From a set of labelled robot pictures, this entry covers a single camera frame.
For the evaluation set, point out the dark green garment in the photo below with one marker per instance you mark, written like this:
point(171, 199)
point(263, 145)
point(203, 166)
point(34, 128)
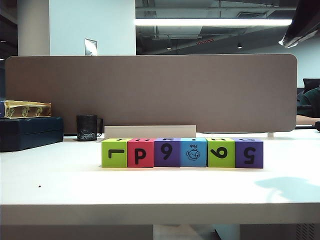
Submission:
point(311, 102)

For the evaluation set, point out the white round column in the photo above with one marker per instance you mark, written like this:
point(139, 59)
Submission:
point(32, 27)

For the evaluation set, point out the white ceiling light strip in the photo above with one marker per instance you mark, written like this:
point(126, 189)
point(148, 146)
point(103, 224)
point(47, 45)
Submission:
point(212, 22)

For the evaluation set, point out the black mug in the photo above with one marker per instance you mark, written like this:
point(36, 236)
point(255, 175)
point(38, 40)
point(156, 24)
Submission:
point(86, 127)

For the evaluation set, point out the purple block letter G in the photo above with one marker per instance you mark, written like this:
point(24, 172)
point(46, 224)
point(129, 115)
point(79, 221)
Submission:
point(240, 163)

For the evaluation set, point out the black office chair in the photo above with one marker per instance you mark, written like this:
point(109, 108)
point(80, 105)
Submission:
point(311, 83)

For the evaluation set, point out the red block letter U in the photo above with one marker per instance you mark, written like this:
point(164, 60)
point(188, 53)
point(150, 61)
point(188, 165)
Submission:
point(150, 162)

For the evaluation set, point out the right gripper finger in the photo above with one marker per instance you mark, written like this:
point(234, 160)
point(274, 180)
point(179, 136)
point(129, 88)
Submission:
point(305, 33)
point(302, 15)

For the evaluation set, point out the blue box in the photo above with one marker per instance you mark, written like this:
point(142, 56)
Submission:
point(1, 110)

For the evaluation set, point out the green block letter T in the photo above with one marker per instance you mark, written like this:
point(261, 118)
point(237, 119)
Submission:
point(120, 162)

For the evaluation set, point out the black round object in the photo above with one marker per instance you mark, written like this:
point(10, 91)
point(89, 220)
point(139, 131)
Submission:
point(317, 126)

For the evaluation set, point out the green block letter N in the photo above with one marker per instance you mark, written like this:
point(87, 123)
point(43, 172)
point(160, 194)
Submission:
point(212, 163)

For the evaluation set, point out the dark blue case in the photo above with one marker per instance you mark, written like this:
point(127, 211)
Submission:
point(30, 135)

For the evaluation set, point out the grey vented panel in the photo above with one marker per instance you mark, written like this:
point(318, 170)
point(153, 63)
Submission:
point(305, 232)

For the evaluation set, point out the silver wall plate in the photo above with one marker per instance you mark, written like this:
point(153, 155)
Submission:
point(90, 47)

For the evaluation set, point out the purple block letter R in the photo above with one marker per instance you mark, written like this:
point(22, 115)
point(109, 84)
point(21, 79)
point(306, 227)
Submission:
point(175, 162)

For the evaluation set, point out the blue block letter I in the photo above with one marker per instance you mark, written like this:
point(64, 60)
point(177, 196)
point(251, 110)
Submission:
point(186, 163)

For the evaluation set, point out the white divider foot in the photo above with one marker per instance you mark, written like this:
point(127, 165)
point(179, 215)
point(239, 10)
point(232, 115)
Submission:
point(270, 135)

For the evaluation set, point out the brown wooden desk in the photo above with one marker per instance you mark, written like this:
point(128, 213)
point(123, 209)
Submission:
point(306, 120)

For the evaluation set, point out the yellow wooden box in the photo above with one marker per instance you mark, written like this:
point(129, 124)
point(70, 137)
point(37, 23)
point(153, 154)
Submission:
point(27, 111)

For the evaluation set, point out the red ceiling light bar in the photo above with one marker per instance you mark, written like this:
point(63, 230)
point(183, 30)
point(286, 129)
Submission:
point(205, 41)

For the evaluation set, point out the brown desk divider panel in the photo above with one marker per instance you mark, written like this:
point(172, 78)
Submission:
point(160, 92)

